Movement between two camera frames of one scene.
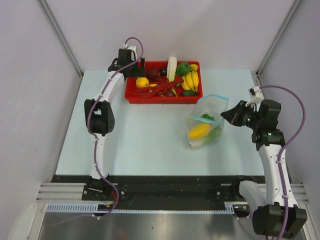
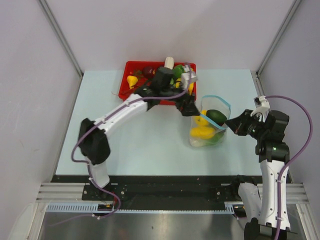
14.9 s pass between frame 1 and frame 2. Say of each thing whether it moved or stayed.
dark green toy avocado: moved
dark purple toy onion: stayed
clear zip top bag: stayed
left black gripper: moved
